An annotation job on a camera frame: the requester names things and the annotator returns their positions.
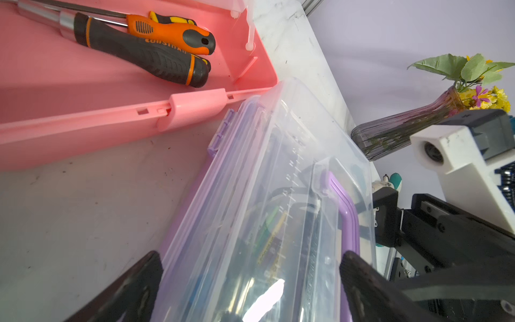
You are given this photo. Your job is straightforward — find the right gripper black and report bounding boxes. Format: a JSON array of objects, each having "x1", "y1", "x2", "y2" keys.
[{"x1": 373, "y1": 187, "x2": 514, "y2": 275}]

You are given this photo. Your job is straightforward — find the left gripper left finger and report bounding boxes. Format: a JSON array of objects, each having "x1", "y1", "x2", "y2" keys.
[{"x1": 67, "y1": 250, "x2": 163, "y2": 321}]

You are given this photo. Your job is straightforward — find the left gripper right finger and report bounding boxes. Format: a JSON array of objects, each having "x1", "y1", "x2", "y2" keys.
[{"x1": 339, "y1": 251, "x2": 439, "y2": 321}]

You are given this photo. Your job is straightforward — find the purple toolbox clear lid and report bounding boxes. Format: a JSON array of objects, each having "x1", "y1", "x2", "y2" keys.
[{"x1": 152, "y1": 79, "x2": 376, "y2": 321}]

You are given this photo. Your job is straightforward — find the pink toolbox clear lid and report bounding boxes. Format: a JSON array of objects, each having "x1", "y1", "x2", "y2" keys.
[{"x1": 1, "y1": 1, "x2": 278, "y2": 171}]

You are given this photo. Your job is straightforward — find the white green work glove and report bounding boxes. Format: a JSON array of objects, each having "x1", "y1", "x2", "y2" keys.
[{"x1": 372, "y1": 173, "x2": 402, "y2": 193}]

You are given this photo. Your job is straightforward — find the yellow flowers in vase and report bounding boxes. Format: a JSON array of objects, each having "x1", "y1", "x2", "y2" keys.
[{"x1": 351, "y1": 54, "x2": 514, "y2": 161}]

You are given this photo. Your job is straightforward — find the black orange screwdriver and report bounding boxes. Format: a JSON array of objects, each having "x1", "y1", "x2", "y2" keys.
[{"x1": 16, "y1": 1, "x2": 209, "y2": 88}]

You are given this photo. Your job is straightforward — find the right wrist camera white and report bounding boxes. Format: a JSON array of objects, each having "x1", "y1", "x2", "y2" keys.
[{"x1": 410, "y1": 109, "x2": 514, "y2": 233}]

